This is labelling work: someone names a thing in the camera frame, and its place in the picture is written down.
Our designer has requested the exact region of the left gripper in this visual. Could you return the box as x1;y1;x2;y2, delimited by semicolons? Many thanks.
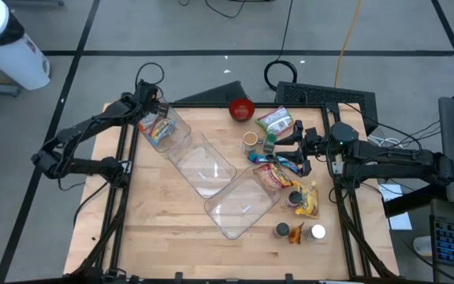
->
134;80;169;124

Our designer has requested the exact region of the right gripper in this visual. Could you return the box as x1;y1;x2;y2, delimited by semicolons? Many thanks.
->
274;120;360;178

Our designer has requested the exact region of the colourful snack packet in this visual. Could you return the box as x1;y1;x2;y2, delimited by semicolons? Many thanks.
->
139;117;177;144

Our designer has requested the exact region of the green lid spice jar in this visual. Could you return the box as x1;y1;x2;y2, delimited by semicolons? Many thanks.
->
262;133;278;154

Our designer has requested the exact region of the green white noodle packet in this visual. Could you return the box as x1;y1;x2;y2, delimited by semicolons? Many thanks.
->
255;105;296;137

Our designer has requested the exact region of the orange ramen packet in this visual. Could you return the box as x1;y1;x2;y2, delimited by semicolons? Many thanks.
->
252;163;294;192

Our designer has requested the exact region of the tan lid brown jar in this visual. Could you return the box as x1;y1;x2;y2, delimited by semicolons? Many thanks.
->
241;131;259;154

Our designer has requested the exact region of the purple label spice jar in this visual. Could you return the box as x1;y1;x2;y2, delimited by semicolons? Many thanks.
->
285;190;303;209

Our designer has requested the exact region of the yellow snack packet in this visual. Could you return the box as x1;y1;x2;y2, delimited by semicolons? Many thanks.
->
289;180;321;220

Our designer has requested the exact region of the clear plastic bin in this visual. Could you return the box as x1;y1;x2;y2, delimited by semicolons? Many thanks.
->
137;95;192;154
167;131;238;200
203;165;282;241

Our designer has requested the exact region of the orange label spice jar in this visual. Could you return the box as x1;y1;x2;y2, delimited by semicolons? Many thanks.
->
273;222;291;240

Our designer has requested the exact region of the small brown sauce packet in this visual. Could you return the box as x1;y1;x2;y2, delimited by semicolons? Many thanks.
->
288;222;306;245

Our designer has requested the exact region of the white lid spice jar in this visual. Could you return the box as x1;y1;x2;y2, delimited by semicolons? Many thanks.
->
303;223;327;242

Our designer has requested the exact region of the red and black bowl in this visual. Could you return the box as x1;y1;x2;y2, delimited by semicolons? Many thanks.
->
229;98;256;122

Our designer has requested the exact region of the black angled panel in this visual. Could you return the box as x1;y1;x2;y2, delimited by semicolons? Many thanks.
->
175;80;247;104

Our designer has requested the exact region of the white paper sheet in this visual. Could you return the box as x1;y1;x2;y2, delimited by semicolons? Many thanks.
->
378;183;414;232

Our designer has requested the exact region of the white trash can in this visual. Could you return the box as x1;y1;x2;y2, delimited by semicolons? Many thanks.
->
0;0;51;92

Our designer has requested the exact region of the white computer mouse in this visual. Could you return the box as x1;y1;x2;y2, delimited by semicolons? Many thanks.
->
412;235;433;257

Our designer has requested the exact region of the grey keyboard desk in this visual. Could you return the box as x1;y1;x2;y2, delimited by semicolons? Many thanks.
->
429;198;454;284

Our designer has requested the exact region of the black aluminium table frame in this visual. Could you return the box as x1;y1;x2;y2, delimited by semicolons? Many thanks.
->
67;100;400;284

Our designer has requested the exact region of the black coiled cable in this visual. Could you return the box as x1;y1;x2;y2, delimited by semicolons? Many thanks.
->
263;0;299;92

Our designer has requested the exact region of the white cable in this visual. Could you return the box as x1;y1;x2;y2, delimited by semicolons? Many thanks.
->
367;135;396;150

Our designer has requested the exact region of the yellow cable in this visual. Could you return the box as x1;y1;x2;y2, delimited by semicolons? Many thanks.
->
333;0;364;88

